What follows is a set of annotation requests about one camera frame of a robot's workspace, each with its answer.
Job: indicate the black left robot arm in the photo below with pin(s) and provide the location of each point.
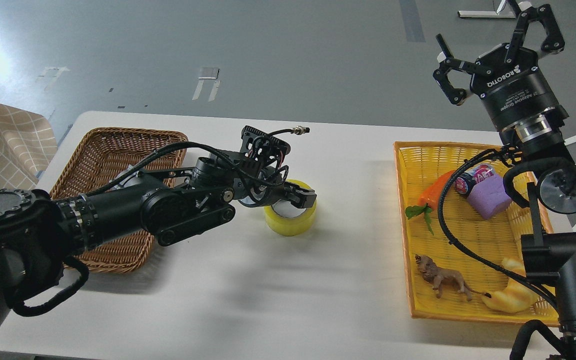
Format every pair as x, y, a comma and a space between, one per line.
178, 191

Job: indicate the yellow tape roll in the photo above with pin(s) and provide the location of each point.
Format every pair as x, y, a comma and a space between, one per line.
287, 220

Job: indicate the beige checked cloth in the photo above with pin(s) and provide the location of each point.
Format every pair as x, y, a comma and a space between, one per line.
27, 146

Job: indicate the yellow croissant toy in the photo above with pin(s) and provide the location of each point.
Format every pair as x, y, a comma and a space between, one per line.
513, 298

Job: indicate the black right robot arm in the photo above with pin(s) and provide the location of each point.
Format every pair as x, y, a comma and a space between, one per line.
542, 174

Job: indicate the orange carrot toy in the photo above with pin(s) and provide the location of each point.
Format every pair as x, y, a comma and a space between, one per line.
428, 201

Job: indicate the purple sponge block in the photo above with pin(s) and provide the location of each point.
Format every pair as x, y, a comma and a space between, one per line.
488, 198

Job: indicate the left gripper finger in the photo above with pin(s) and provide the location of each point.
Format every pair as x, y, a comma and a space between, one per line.
299, 196

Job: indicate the white stand base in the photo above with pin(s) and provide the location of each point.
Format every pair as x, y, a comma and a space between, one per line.
502, 9

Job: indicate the brown wicker basket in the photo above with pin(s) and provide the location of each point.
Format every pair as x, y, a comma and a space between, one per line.
101, 155

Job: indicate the small drink can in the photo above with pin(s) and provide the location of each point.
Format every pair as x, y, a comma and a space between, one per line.
466, 181

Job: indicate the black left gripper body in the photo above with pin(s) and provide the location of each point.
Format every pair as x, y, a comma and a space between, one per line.
253, 195

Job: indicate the toy lion figure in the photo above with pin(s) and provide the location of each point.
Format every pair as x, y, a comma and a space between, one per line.
438, 277

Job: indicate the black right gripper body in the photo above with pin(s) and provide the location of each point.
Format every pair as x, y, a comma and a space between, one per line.
515, 92

